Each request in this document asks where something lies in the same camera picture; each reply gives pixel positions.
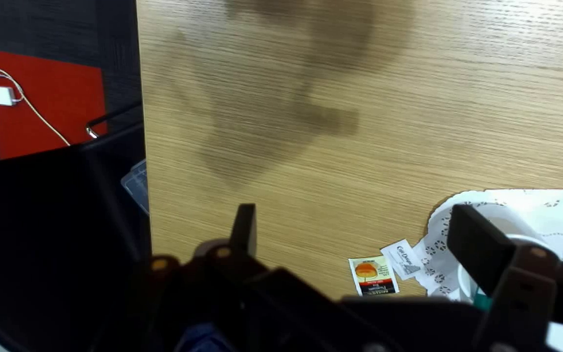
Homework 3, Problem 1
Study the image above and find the white cable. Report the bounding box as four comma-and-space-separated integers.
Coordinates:
0, 66, 74, 148

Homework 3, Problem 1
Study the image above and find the orange tea bag sachet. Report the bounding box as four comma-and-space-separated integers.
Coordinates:
348, 253, 401, 298

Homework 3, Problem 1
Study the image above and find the white paper doily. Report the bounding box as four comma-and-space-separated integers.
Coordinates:
420, 187, 563, 308

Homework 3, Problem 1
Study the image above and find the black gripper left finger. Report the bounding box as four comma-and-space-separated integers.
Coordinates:
192, 201, 258, 263

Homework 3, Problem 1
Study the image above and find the clear plastic piece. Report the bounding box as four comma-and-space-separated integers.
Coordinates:
119, 158, 151, 214

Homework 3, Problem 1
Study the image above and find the green marker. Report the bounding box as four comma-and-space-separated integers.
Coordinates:
471, 291, 493, 314

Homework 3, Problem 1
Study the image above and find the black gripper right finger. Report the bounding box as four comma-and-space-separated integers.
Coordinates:
446, 203, 561, 352

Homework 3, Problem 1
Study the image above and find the white cup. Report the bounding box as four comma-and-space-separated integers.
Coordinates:
456, 230, 563, 352

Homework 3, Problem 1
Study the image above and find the white power adapter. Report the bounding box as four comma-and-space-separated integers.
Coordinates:
0, 83, 18, 107

